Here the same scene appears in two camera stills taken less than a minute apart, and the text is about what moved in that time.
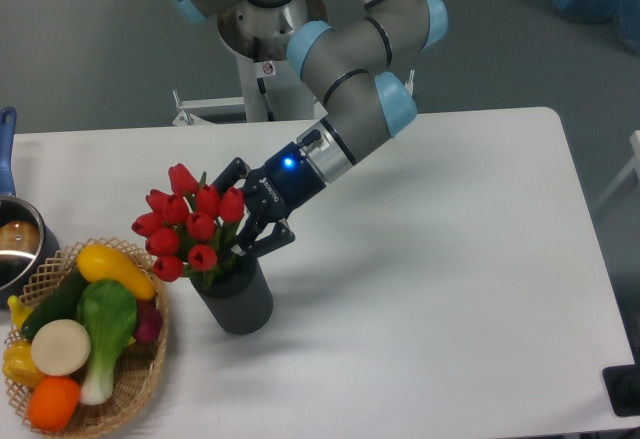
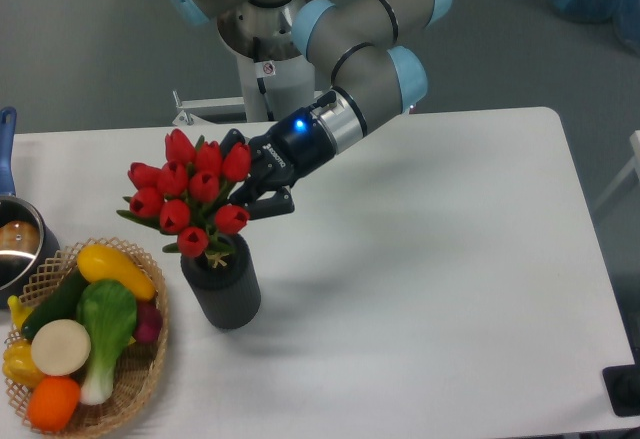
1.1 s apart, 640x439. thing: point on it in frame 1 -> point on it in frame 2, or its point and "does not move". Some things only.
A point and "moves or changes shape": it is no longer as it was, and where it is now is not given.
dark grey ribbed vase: (240, 298) moves or changes shape
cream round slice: (61, 347) does not move
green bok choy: (107, 311) does not move
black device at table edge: (622, 383) does not move
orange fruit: (53, 403) does not move
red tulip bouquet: (190, 226) moves or changes shape
